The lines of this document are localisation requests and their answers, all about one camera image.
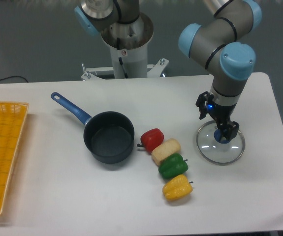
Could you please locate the green bell pepper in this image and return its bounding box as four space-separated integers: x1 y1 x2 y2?
158 153 189 179

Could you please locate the yellow bell pepper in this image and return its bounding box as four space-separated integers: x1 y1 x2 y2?
162 174 193 201

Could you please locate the dark pot blue handle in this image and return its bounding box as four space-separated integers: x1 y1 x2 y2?
51 92 135 164

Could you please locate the glass lid blue knob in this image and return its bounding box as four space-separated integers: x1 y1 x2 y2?
196 121 245 165

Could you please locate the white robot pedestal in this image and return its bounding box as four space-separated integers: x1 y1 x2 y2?
80 12 169 81

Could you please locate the red bell pepper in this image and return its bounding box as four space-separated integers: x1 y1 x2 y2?
137 128 164 154

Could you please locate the beige bread loaf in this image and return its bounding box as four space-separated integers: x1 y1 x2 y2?
151 138 181 166

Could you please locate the black floor cable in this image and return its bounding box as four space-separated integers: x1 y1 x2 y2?
0 75 29 83

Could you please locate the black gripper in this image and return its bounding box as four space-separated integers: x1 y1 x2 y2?
196 91 239 142

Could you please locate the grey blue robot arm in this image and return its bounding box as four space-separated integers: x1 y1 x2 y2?
74 0 262 142

